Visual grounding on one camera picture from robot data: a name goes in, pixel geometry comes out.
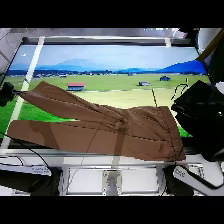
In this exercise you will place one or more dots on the brown pants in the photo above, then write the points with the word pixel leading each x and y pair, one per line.
pixel 100 133

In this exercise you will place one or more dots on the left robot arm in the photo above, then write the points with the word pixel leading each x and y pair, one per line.
pixel 6 91

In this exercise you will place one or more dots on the silver frame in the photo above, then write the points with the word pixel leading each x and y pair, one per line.
pixel 111 181

